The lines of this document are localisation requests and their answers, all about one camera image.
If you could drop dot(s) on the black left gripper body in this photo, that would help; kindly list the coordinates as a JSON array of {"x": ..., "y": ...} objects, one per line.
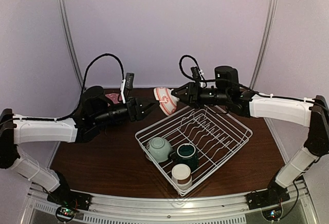
[{"x": 132, "y": 114}]

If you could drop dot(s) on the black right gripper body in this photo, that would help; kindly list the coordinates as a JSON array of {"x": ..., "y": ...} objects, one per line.
[{"x": 197, "y": 98}]

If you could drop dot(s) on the pink white floral bowl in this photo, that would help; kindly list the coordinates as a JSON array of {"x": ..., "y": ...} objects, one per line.
[{"x": 167, "y": 102}]

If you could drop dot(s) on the dark green mug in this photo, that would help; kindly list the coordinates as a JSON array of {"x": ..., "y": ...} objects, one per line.
[{"x": 186, "y": 154}]

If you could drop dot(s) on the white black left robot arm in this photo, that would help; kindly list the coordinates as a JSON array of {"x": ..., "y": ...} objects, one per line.
[{"x": 95, "y": 111}]

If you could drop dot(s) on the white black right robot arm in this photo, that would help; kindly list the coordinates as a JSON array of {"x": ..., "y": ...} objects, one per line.
[{"x": 245, "y": 102}]

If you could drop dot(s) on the pale green bowl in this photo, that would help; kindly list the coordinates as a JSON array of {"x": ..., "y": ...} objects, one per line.
[{"x": 159, "y": 148}]

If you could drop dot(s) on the white brown cup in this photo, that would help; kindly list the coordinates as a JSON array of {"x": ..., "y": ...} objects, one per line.
[{"x": 181, "y": 176}]

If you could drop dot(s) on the left circuit board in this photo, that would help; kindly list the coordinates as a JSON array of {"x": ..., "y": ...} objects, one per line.
[{"x": 64, "y": 214}]

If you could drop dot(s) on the circuit board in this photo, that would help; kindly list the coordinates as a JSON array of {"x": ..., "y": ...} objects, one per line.
[
  {"x": 64, "y": 214},
  {"x": 273, "y": 214}
]

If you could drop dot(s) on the right circuit board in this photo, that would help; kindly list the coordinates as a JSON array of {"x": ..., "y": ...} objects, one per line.
[{"x": 273, "y": 214}]

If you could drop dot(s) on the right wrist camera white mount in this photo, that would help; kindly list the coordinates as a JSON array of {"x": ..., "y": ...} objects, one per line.
[{"x": 198, "y": 73}]

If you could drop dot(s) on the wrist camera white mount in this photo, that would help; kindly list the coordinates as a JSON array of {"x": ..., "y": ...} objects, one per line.
[
  {"x": 198, "y": 73},
  {"x": 126, "y": 85}
]

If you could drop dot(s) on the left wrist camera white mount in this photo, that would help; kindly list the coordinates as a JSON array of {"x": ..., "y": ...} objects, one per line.
[{"x": 126, "y": 85}]

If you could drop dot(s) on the white wire dish rack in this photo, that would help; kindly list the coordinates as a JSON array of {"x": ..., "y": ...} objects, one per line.
[{"x": 216, "y": 134}]

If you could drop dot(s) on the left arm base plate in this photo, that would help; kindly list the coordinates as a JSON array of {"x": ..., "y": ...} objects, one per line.
[{"x": 70, "y": 199}]

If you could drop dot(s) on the front aluminium rail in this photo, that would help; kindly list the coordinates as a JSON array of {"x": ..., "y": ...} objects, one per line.
[{"x": 219, "y": 209}]

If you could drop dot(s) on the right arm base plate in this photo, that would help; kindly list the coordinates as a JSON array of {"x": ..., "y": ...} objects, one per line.
[{"x": 265, "y": 198}]

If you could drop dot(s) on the right aluminium frame post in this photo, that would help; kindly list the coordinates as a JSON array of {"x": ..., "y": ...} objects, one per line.
[{"x": 271, "y": 12}]

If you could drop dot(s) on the aluminium frame post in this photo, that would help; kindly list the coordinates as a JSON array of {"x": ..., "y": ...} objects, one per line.
[
  {"x": 70, "y": 43},
  {"x": 271, "y": 12}
]

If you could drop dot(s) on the left aluminium frame post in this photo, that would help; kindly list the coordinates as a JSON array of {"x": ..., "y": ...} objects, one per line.
[{"x": 70, "y": 43}]

